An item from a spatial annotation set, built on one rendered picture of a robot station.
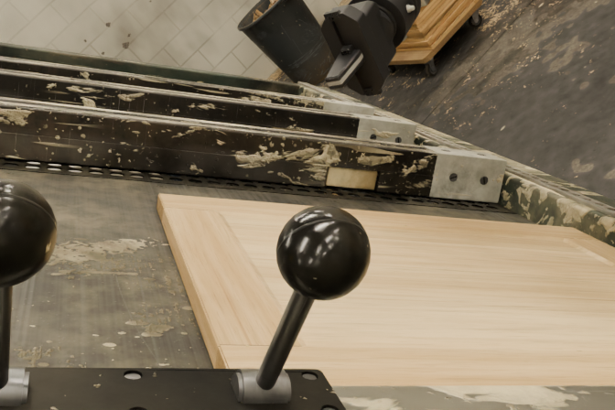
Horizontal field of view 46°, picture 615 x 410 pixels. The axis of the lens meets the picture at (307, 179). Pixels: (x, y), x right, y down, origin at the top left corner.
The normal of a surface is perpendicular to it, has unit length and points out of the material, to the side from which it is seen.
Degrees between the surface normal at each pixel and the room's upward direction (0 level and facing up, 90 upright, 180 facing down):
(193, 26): 90
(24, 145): 90
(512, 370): 50
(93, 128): 90
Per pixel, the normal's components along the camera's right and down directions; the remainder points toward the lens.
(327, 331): 0.16, -0.97
